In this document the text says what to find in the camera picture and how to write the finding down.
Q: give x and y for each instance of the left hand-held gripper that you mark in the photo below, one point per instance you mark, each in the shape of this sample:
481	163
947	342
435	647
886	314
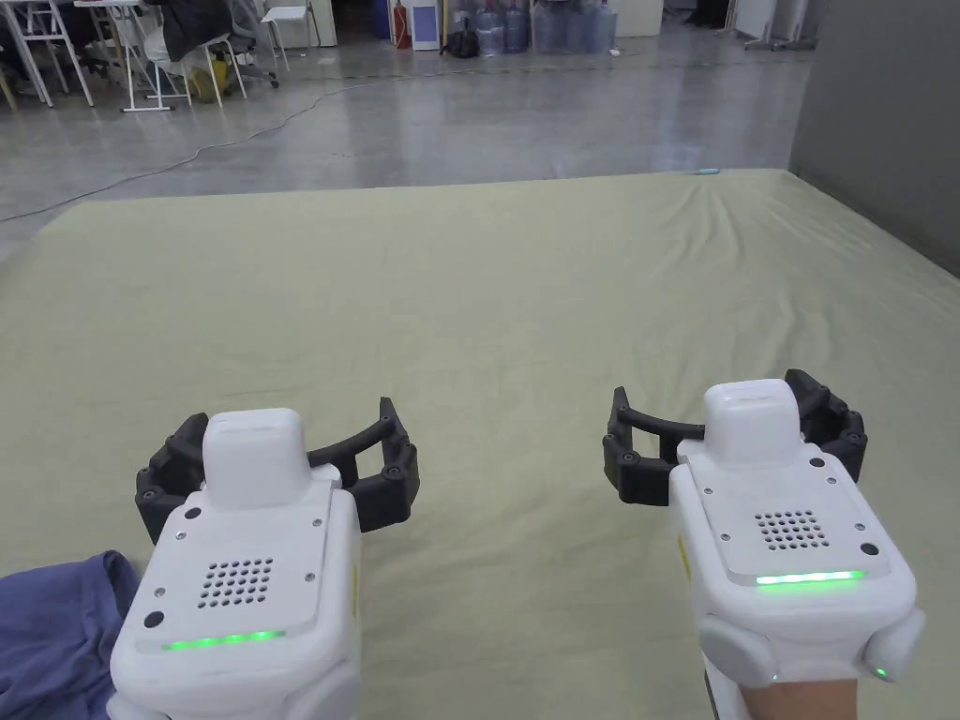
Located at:
247	555

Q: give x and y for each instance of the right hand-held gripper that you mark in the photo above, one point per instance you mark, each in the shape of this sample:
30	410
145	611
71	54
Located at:
787	600

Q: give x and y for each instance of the person's right hand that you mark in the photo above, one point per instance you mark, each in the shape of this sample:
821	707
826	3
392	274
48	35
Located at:
802	701

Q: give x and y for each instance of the bed with pale green sheet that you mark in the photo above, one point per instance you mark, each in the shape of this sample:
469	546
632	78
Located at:
480	300

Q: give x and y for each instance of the dark blue shirt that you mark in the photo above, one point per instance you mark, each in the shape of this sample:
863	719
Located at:
52	637

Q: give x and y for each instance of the group of water bottles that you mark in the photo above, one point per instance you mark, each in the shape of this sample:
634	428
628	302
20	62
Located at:
555	26

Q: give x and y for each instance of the red fire extinguisher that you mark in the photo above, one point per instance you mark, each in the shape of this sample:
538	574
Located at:
403	26

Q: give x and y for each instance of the black bag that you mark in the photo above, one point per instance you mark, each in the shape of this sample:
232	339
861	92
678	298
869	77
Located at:
461	43

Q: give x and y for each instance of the blue and white board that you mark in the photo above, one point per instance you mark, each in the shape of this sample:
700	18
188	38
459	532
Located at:
425	26

